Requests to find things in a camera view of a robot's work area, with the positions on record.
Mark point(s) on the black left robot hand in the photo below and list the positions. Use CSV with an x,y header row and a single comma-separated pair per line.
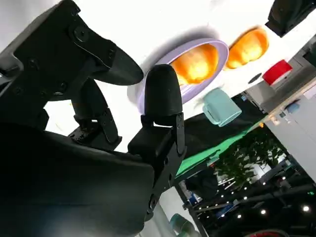
x,y
293,12

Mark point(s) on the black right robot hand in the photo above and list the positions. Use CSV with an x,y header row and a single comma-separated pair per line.
x,y
61,172

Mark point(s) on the orange white toy bread roll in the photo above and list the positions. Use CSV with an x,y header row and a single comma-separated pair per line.
x,y
197,66
249,49

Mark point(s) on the red round object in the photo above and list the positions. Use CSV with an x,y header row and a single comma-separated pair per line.
x,y
276,71

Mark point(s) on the black table grommet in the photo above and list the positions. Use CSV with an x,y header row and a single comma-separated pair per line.
x,y
254,78

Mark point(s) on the pale green mug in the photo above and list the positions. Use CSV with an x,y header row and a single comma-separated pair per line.
x,y
222,108

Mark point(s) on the lilac plate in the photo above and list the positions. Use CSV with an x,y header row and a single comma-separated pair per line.
x,y
197,90

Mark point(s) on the teal round container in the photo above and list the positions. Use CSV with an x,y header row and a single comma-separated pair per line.
x,y
182,225

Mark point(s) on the black cloth backdrop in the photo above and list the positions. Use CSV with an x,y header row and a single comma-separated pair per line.
x,y
209,138

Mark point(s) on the green leafy plant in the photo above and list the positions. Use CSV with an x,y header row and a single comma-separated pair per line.
x,y
244,160

